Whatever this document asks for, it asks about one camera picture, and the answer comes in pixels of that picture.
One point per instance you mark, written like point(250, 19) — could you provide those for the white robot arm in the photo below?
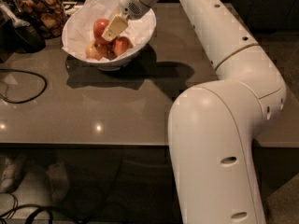
point(211, 126)

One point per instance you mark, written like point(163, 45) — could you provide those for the white shoe left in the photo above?
point(12, 174)

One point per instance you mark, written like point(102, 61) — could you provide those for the white shoe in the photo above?
point(59, 182)
point(12, 174)

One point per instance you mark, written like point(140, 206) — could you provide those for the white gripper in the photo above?
point(130, 4)

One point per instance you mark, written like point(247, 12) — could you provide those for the black appliance with white handle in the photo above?
point(25, 36)

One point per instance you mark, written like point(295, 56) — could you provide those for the white bowl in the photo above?
point(143, 38)

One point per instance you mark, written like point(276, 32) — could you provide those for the white shoe right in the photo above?
point(59, 182)

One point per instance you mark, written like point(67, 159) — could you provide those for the glass jar of chips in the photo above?
point(48, 16)

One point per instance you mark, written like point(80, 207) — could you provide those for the red apple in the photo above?
point(120, 45)
point(96, 51)
point(98, 28)

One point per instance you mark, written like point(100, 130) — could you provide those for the white paper liner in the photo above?
point(78, 25)

